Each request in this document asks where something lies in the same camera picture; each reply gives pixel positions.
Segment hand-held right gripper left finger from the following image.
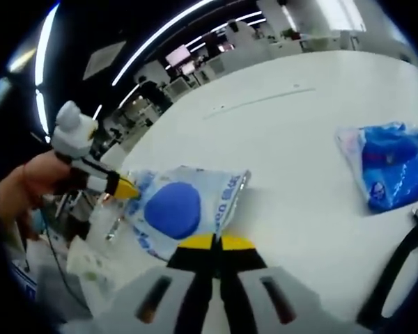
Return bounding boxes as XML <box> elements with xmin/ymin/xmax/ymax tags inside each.
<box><xmin>100</xmin><ymin>232</ymin><xmax>218</xmax><ymax>334</ymax></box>

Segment person's left hand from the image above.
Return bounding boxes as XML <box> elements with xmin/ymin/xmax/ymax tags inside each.
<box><xmin>22</xmin><ymin>151</ymin><xmax>74</xmax><ymax>208</ymax></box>

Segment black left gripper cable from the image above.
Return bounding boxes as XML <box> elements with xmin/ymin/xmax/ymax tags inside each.
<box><xmin>38</xmin><ymin>205</ymin><xmax>93</xmax><ymax>316</ymax></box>

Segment blue tissue pack item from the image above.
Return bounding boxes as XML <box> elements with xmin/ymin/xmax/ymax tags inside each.
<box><xmin>334</xmin><ymin>120</ymin><xmax>418</xmax><ymax>213</ymax></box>

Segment clear bag with blue item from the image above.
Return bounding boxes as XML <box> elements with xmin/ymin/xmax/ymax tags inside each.
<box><xmin>124</xmin><ymin>166</ymin><xmax>254</xmax><ymax>262</ymax></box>

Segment long ceiling light strip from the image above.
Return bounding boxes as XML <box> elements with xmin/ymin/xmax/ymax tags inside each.
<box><xmin>111</xmin><ymin>0</ymin><xmax>217</xmax><ymax>86</ymax></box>

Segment pink-lit monitor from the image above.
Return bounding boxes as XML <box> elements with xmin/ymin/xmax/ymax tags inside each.
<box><xmin>164</xmin><ymin>44</ymin><xmax>192</xmax><ymax>67</ymax></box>

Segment white tabletop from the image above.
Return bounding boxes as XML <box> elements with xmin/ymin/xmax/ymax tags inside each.
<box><xmin>65</xmin><ymin>50</ymin><xmax>418</xmax><ymax>334</ymax></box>

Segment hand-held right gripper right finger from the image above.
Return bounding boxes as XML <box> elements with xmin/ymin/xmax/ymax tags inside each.
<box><xmin>218</xmin><ymin>234</ymin><xmax>335</xmax><ymax>334</ymax></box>

